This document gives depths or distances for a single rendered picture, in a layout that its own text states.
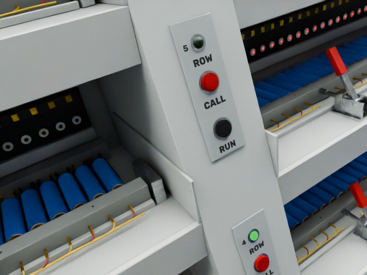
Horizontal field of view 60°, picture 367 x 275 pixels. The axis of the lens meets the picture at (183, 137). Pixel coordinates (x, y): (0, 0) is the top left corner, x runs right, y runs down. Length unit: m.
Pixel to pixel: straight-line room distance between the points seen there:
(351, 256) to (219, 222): 0.26
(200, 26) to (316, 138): 0.20
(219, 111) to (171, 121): 0.05
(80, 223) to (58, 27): 0.17
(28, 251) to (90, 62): 0.17
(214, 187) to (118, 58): 0.14
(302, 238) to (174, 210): 0.24
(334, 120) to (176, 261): 0.26
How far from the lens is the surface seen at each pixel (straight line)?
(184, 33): 0.27
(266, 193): 0.34
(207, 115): 0.28
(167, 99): 0.26
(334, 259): 0.52
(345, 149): 0.43
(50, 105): 0.41
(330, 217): 0.54
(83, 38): 0.25
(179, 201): 0.32
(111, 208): 0.32
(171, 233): 0.30
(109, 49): 0.26
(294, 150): 0.38
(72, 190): 0.36
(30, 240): 0.32
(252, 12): 0.33
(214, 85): 0.28
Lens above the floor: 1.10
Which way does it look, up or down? 16 degrees down
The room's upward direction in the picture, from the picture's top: 18 degrees counter-clockwise
